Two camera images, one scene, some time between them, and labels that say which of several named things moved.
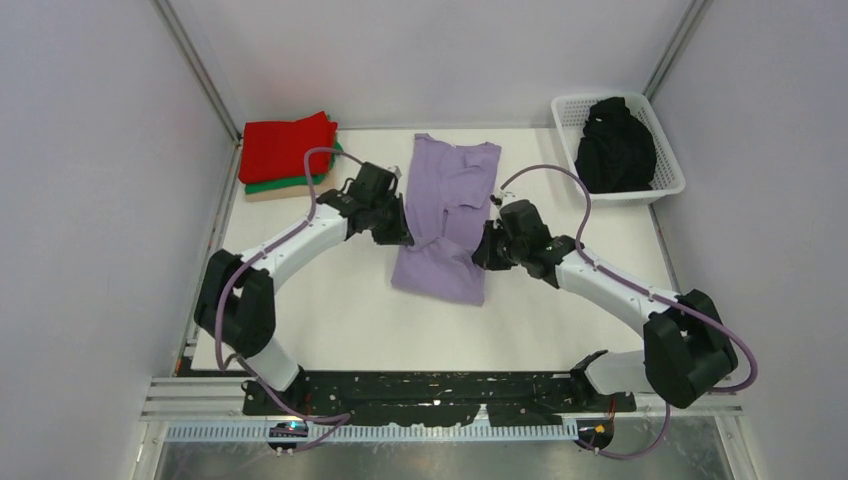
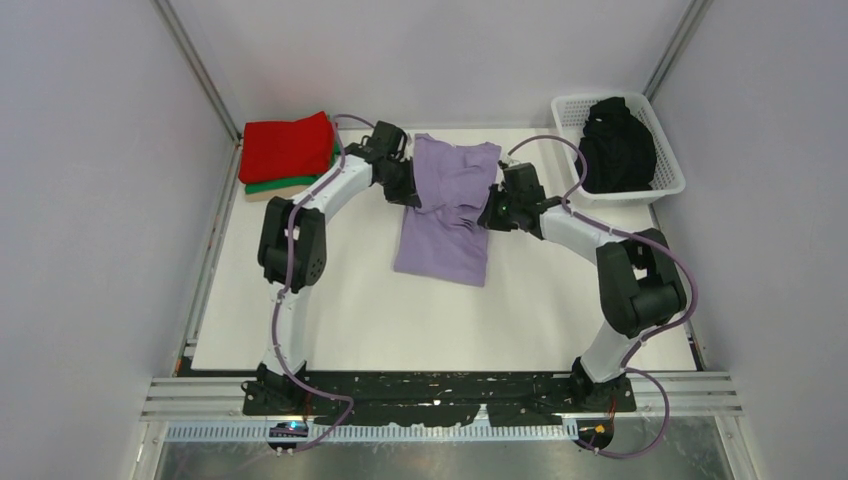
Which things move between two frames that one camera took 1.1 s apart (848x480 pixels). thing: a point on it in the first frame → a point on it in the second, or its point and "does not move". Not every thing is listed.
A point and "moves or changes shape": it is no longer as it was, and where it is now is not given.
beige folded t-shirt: (291, 195) does not move
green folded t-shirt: (298, 182) does not move
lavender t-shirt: (448, 202) moves or changes shape
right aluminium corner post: (693, 19) does not move
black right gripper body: (501, 252) → (502, 211)
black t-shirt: (618, 150) does not move
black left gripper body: (387, 224) → (398, 186)
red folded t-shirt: (275, 150) does not move
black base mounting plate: (436, 398) does not move
